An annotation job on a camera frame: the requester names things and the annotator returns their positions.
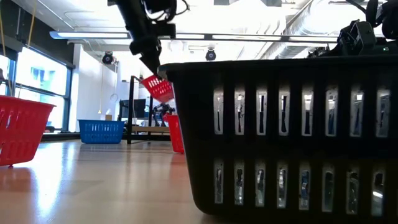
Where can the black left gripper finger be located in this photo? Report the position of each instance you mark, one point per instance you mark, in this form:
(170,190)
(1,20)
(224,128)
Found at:
(152,63)

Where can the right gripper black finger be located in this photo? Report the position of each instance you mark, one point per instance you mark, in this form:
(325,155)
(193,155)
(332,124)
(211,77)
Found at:
(317,52)

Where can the red plastic basket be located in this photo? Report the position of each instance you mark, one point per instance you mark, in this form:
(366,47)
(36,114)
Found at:
(21,130)
(158,88)
(175,133)

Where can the black plastic basket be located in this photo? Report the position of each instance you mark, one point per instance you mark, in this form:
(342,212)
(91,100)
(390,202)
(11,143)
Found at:
(199,124)

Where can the blue plastic basket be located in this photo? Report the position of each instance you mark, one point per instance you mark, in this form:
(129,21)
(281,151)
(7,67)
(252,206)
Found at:
(101,133)

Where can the background black robot arm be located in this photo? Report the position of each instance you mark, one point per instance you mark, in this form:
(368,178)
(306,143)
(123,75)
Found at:
(163,110)

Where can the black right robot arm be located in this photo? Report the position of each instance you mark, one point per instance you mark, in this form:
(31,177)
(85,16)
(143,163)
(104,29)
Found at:
(390,21)

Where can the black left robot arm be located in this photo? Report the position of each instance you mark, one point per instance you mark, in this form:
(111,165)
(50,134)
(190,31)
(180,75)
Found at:
(130,15)

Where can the black computer monitor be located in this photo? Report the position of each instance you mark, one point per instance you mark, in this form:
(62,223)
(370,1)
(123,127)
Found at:
(138,108)

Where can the long ceiling light bar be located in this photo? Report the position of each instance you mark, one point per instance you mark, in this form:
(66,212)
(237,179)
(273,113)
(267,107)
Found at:
(93,35)

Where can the small cardboard box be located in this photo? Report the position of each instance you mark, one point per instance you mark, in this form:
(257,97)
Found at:
(108,117)

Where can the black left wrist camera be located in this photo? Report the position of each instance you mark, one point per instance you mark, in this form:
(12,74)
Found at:
(164,30)

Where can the silver ceiling duct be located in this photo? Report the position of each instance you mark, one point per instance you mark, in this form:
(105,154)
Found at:
(298,31)

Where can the black ceiling camera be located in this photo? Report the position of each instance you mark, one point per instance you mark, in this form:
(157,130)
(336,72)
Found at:
(210,55)
(107,58)

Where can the black frame wooden shelf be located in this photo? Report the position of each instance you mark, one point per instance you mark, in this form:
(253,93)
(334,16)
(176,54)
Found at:
(130,109)

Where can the dark window frame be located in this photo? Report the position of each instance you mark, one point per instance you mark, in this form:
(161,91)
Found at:
(66,99)

